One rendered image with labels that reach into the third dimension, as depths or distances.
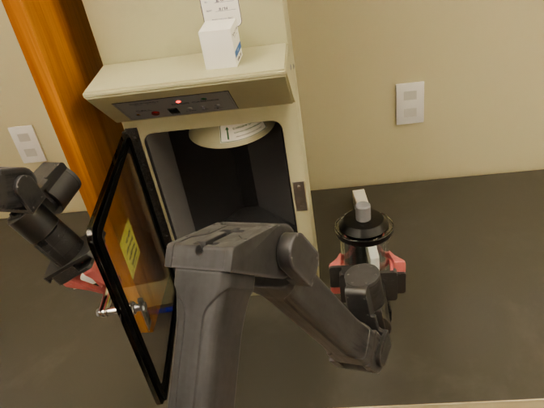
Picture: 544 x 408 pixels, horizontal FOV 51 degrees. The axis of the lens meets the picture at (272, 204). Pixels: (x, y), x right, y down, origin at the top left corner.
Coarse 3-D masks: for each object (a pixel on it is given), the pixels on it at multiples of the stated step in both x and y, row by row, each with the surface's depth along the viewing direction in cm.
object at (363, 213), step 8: (360, 208) 103; (368, 208) 103; (344, 216) 107; (352, 216) 106; (360, 216) 104; (368, 216) 104; (376, 216) 106; (384, 216) 106; (344, 224) 105; (352, 224) 104; (360, 224) 104; (368, 224) 104; (376, 224) 103; (384, 224) 104; (344, 232) 104; (352, 232) 103; (360, 232) 103; (368, 232) 102; (376, 232) 103
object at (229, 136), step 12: (192, 132) 111; (204, 132) 108; (216, 132) 107; (228, 132) 106; (240, 132) 107; (252, 132) 107; (264, 132) 109; (204, 144) 108; (216, 144) 107; (228, 144) 107; (240, 144) 107
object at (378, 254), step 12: (336, 228) 106; (360, 240) 102; (372, 240) 102; (348, 252) 106; (360, 252) 104; (372, 252) 104; (384, 252) 105; (348, 264) 107; (372, 264) 105; (384, 264) 107
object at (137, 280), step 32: (128, 160) 101; (128, 192) 98; (128, 224) 96; (96, 256) 80; (128, 256) 93; (160, 256) 114; (128, 288) 91; (160, 288) 110; (160, 320) 107; (160, 352) 104
